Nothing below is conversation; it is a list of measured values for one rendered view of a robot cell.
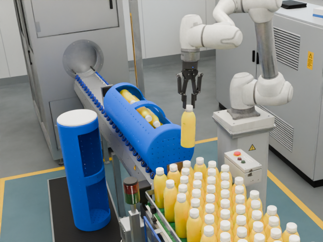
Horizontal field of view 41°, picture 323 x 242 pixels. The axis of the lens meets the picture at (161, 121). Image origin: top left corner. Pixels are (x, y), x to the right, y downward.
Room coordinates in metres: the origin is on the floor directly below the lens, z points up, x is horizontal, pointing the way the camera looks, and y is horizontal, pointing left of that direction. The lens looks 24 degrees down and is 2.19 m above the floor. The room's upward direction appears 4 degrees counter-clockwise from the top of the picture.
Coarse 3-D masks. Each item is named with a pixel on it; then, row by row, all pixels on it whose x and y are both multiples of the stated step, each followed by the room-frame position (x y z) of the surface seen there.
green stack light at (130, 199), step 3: (138, 192) 1.50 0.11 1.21; (126, 195) 1.48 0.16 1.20; (129, 195) 1.48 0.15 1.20; (132, 195) 1.48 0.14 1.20; (135, 195) 1.48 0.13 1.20; (138, 195) 1.50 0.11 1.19; (126, 198) 1.48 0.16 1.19; (129, 198) 1.48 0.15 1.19; (132, 198) 1.48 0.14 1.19; (135, 198) 1.48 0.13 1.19; (138, 198) 1.49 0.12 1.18; (126, 201) 1.49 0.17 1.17; (129, 201) 1.48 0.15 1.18; (132, 201) 1.48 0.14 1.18; (135, 201) 1.48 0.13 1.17; (138, 201) 1.49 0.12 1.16; (129, 204) 1.48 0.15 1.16; (132, 204) 1.48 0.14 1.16
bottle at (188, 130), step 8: (184, 112) 1.93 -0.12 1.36; (192, 112) 1.93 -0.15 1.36; (184, 120) 1.91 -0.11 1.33; (192, 120) 1.91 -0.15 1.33; (184, 128) 1.91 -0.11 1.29; (192, 128) 1.90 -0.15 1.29; (184, 136) 1.90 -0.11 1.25; (192, 136) 1.90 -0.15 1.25; (184, 144) 1.90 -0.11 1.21; (192, 144) 1.90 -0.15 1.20
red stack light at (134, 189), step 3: (123, 183) 1.50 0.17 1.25; (126, 186) 1.48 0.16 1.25; (129, 186) 1.48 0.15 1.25; (132, 186) 1.48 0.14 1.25; (135, 186) 1.48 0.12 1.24; (138, 186) 1.50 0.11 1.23; (126, 189) 1.48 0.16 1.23; (129, 189) 1.48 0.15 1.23; (132, 189) 1.48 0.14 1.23; (135, 189) 1.48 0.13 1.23; (138, 189) 1.50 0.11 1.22; (126, 192) 1.48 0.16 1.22; (129, 192) 1.48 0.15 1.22; (132, 192) 1.48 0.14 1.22; (135, 192) 1.48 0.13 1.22
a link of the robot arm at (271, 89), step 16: (256, 0) 2.32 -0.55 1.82; (272, 0) 2.29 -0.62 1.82; (256, 16) 2.34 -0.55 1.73; (272, 16) 2.35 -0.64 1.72; (256, 32) 2.40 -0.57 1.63; (272, 32) 2.38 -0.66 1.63; (272, 48) 2.39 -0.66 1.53; (272, 64) 2.41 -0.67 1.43; (272, 80) 2.42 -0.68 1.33; (256, 96) 2.47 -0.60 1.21; (272, 96) 2.41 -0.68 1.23; (288, 96) 2.40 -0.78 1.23
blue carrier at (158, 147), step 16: (112, 96) 2.70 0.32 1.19; (112, 112) 2.58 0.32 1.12; (128, 112) 2.39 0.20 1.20; (160, 112) 2.48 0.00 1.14; (128, 128) 2.28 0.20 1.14; (144, 128) 2.14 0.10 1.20; (160, 128) 2.06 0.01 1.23; (176, 128) 2.05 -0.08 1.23; (144, 144) 2.04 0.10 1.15; (160, 144) 2.01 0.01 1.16; (176, 144) 2.05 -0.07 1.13; (144, 160) 2.05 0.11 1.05; (160, 160) 2.01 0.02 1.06; (176, 160) 2.05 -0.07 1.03
